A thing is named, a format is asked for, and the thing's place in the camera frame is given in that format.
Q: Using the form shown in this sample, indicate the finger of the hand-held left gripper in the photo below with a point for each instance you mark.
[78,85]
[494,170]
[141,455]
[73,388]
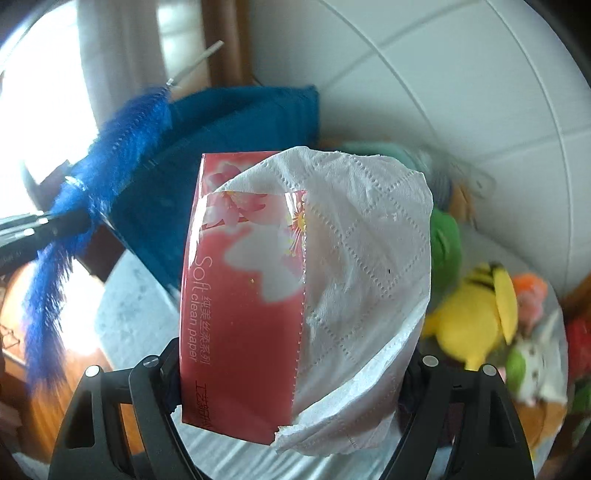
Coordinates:
[37,227]
[18,257]

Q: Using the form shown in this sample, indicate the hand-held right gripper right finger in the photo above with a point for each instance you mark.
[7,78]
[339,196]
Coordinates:
[429,387]

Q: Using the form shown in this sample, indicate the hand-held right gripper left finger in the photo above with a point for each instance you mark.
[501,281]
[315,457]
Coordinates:
[157,387]

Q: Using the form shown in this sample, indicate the blue feather duster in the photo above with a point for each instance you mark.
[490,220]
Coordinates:
[111,147]

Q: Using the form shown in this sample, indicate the pink tissue pack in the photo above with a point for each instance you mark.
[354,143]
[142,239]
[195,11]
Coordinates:
[240,286]

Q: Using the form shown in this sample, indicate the blue plastic crate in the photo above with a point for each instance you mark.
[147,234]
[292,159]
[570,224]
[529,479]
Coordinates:
[207,124]

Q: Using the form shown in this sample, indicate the white cloth covered desktop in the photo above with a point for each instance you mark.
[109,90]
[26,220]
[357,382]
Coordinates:
[138,314]

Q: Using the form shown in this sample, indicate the yellow plush with black stripes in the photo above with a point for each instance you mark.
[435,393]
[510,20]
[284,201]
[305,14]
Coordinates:
[471,309]

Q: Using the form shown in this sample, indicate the white plush with green belly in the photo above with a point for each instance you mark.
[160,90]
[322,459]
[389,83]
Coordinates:
[540,360]

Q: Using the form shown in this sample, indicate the brown plush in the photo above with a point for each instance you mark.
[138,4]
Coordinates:
[540,424]

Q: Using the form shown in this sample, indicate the orange and pink plush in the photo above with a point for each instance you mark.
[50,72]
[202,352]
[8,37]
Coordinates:
[528,295]

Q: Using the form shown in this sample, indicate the red bag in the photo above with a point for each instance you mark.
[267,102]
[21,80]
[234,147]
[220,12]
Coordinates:
[579,341]

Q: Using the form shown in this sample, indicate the small orange-brown plush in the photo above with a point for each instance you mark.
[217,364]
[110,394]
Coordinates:
[461,201]

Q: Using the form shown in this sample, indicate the white curtain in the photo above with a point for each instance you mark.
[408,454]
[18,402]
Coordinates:
[120,46]

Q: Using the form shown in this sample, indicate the wooden door frame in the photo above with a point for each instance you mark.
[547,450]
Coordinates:
[238,41]

